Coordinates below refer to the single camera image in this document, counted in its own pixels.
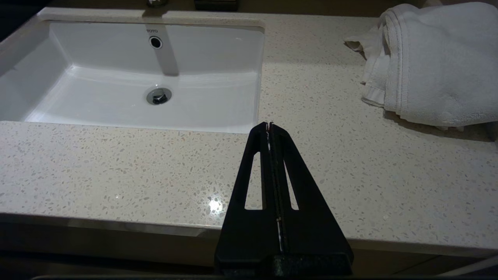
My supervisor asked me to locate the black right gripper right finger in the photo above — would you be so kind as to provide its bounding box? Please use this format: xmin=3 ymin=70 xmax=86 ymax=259
xmin=270 ymin=122 xmax=354 ymax=257

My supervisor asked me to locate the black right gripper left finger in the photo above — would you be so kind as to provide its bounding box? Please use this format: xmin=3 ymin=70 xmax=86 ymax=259
xmin=215 ymin=122 xmax=281 ymax=257

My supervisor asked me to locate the white ceramic sink basin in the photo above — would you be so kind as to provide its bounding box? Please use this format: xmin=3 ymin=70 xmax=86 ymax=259
xmin=0 ymin=19 xmax=266 ymax=135

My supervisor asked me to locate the white crumpled towel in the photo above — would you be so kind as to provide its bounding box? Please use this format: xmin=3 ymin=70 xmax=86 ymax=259
xmin=344 ymin=2 xmax=498 ymax=131

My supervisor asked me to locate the chrome sink drain plug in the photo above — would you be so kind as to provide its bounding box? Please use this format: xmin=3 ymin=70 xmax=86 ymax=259
xmin=146 ymin=87 xmax=172 ymax=105

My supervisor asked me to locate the black square soap dish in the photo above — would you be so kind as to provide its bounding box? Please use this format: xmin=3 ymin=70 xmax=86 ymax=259
xmin=194 ymin=0 xmax=240 ymax=12

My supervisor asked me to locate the pale metal bar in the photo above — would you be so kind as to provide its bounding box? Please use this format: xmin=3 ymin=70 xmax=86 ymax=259
xmin=438 ymin=255 xmax=498 ymax=277

